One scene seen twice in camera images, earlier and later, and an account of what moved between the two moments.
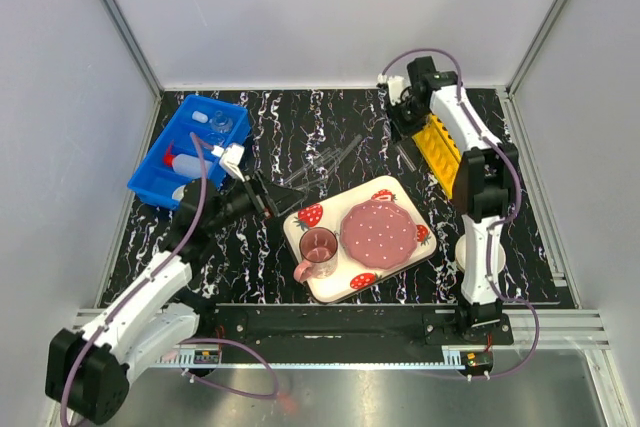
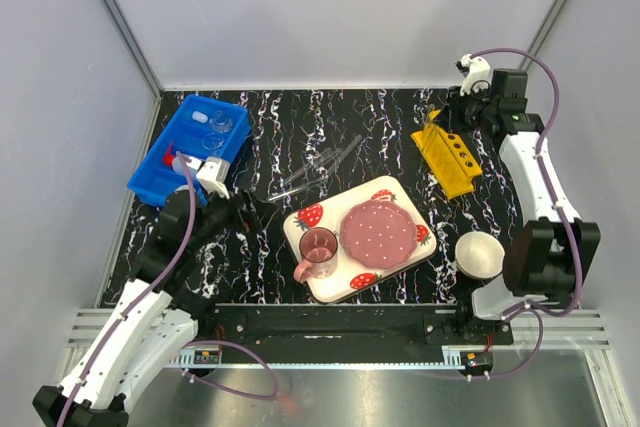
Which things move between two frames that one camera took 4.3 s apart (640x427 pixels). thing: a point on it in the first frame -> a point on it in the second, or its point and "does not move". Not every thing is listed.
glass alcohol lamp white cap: (220, 123) does not move
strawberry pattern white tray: (349, 277) does not move
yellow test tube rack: (439, 152) does not move
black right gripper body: (405, 116) -> (467, 112)
